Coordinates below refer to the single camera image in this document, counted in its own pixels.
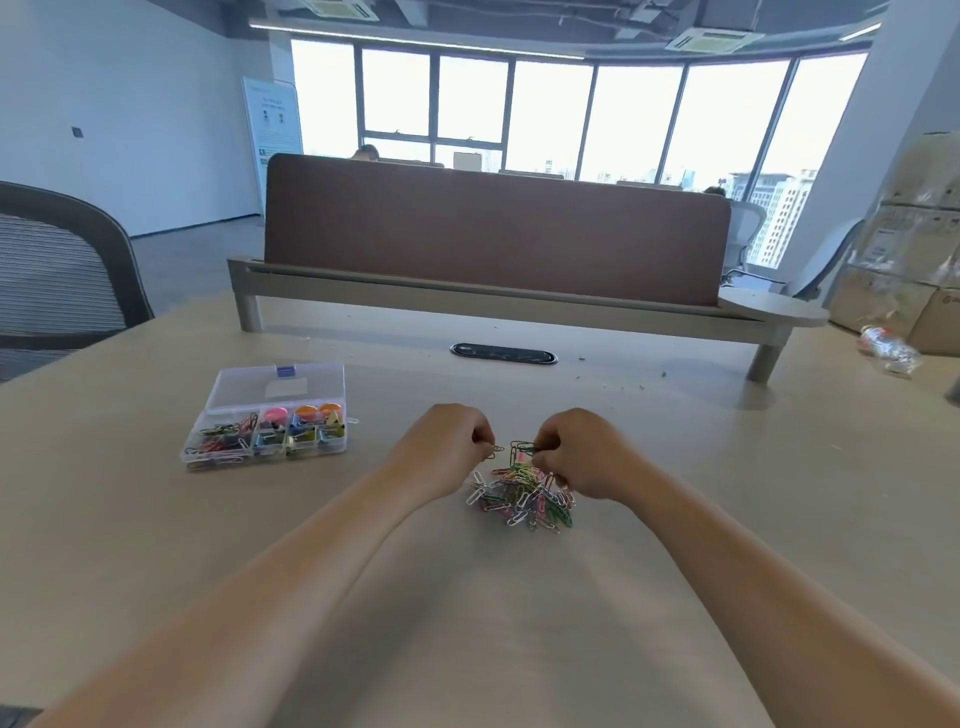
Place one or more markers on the person's left hand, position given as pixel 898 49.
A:
pixel 439 450

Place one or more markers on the person's right hand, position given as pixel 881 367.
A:
pixel 589 454

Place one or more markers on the person's left fingers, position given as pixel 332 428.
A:
pixel 480 439

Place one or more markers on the person's right fingers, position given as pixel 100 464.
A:
pixel 545 448

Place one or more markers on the pink paper clip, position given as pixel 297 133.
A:
pixel 520 450

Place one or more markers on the person's right forearm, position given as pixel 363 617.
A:
pixel 757 607

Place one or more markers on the person's left forearm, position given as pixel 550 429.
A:
pixel 247 607

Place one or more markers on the pile of colourful paper clips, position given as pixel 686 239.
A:
pixel 523 496

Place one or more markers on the brown desk divider panel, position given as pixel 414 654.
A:
pixel 495 229

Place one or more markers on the clear plastic organizer box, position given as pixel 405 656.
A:
pixel 270 416

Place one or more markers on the white office chair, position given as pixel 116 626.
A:
pixel 746 232

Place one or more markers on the window frames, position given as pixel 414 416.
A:
pixel 570 112

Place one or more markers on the crumpled clear plastic bottle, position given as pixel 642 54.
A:
pixel 889 349

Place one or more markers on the white roll-up banner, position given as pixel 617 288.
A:
pixel 271 131

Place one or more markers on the stack of cardboard boxes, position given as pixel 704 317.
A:
pixel 904 247

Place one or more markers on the ceiling air conditioner vent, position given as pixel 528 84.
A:
pixel 339 9
pixel 714 39

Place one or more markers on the black mesh office chair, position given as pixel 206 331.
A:
pixel 60 277

